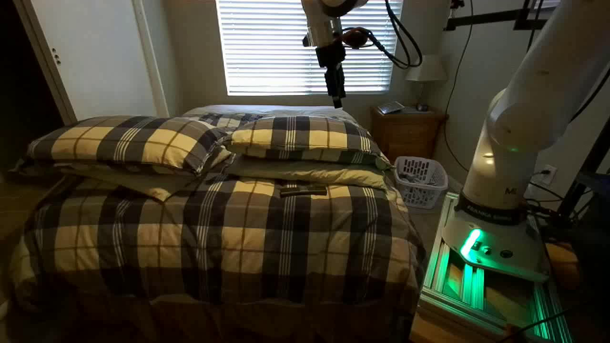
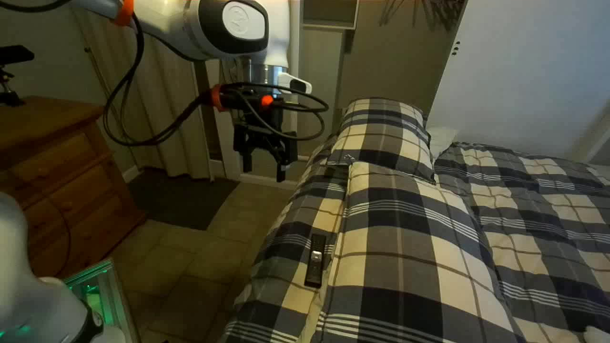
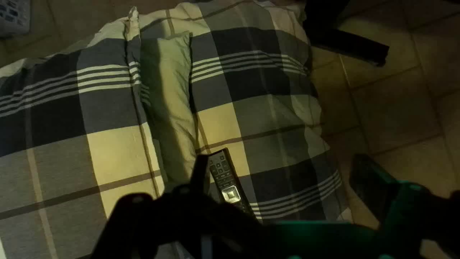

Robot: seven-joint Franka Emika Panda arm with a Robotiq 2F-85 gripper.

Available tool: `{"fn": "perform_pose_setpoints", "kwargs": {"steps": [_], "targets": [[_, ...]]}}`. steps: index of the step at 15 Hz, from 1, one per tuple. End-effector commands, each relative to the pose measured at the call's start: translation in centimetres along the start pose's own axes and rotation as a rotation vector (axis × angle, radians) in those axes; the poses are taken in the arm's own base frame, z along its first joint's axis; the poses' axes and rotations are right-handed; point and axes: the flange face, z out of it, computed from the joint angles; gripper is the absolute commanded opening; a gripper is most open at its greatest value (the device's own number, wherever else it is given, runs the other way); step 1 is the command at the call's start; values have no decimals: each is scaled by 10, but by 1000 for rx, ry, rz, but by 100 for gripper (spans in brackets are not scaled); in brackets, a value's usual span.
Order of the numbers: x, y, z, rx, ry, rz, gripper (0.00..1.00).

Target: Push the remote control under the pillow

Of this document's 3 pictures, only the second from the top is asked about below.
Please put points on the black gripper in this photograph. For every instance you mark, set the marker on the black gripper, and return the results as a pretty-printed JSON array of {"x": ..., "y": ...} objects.
[{"x": 263, "y": 129}]

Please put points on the dark floor rug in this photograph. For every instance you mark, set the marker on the dark floor rug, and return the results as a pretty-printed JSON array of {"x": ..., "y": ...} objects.
[{"x": 183, "y": 196}]

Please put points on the pale closet door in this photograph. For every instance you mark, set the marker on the pale closet door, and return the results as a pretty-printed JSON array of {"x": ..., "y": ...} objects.
[{"x": 320, "y": 68}]

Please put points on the large plaid pillow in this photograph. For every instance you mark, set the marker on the large plaid pillow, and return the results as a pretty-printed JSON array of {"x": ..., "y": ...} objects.
[{"x": 412, "y": 253}]

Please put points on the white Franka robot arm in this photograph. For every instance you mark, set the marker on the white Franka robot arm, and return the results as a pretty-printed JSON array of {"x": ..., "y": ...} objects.
[{"x": 191, "y": 25}]

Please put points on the plaid bedspread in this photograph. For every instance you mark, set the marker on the plaid bedspread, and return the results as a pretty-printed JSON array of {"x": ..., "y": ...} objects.
[{"x": 553, "y": 215}]

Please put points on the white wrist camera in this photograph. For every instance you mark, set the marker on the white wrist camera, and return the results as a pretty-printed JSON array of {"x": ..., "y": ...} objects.
[{"x": 294, "y": 82}]

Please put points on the small plaid pillow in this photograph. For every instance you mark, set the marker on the small plaid pillow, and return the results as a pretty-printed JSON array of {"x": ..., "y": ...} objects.
[{"x": 381, "y": 133}]

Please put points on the wooden dresser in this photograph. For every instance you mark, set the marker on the wooden dresser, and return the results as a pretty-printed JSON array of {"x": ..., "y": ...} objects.
[{"x": 57, "y": 171}]

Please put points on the black device on stand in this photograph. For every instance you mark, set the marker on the black device on stand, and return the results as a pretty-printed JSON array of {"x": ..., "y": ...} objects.
[{"x": 12, "y": 55}]

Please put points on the black remote control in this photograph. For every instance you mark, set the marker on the black remote control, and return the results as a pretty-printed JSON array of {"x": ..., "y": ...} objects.
[{"x": 315, "y": 267}]

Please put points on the green-lit control box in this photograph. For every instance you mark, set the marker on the green-lit control box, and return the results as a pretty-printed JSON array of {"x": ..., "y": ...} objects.
[{"x": 95, "y": 297}]

